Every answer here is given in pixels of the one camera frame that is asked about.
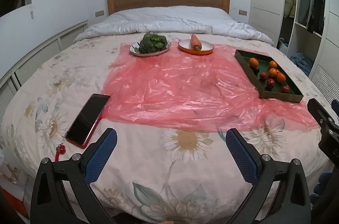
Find small orange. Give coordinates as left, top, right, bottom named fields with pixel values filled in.
left=268, top=61, right=278, bottom=69
left=268, top=68, right=278, bottom=78
left=276, top=72, right=286, bottom=84

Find red fruit pair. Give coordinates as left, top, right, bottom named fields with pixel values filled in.
left=266, top=78, right=275, bottom=89

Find large orange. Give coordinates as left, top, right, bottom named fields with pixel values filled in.
left=249, top=58, right=259, bottom=69

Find dark plum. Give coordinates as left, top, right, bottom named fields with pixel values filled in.
left=251, top=68, right=260, bottom=75

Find blue folded blanket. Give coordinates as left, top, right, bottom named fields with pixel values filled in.
left=290, top=53, right=313, bottom=76

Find red tassel charm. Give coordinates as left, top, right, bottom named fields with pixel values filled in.
left=54, top=136, right=65, bottom=162

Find green rectangular tray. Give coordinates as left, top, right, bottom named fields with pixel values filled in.
left=234, top=50, right=303, bottom=103

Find black smartphone red case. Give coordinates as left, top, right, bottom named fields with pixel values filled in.
left=65, top=94, right=110, bottom=149

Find hanging clothes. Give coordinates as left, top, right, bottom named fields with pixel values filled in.
left=284, top=0, right=325, bottom=34

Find pink plastic sheet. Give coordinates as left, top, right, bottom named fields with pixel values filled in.
left=102, top=43, right=317, bottom=132

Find white radiator cover cabinet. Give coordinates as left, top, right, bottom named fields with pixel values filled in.
left=1, top=21, right=88, bottom=116

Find orange carrot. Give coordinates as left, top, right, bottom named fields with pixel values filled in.
left=190, top=34, right=202, bottom=51

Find orange rimmed white plate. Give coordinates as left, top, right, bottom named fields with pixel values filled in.
left=178, top=39, right=214, bottom=55

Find white duvet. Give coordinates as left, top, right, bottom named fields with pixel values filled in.
left=75, top=6, right=274, bottom=46

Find white patterned plate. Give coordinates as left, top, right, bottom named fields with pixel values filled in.
left=129, top=41, right=171, bottom=57

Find green leafy vegetable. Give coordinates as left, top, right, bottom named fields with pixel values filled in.
left=138, top=33, right=167, bottom=54

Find right wall socket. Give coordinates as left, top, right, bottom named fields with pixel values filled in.
left=238, top=10, right=247, bottom=16

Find wall socket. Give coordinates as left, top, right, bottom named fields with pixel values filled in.
left=95, top=11, right=105, bottom=17
left=238, top=10, right=247, bottom=16

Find left wall socket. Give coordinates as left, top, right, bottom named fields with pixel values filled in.
left=95, top=11, right=105, bottom=17

